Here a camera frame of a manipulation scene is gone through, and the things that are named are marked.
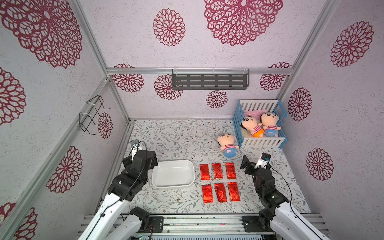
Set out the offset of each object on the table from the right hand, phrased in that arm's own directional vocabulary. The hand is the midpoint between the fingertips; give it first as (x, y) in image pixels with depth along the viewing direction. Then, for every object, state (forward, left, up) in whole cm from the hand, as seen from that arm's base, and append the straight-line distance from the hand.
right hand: (253, 159), depth 82 cm
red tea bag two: (-2, +18, -12) cm, 22 cm away
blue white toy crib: (+18, -1, -6) cm, 19 cm away
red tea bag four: (-14, +17, -13) cm, 26 cm away
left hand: (-5, +57, +10) cm, 58 cm away
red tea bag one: (-4, +26, -12) cm, 29 cm away
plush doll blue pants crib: (+30, -18, 0) cm, 35 cm away
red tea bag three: (-1, +10, -13) cm, 17 cm away
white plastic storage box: (-3, +47, -15) cm, 50 cm away
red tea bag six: (-15, +10, -14) cm, 22 cm away
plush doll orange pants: (+28, -5, -1) cm, 29 cm away
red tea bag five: (-15, +25, -13) cm, 32 cm away
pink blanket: (+40, -12, -4) cm, 42 cm away
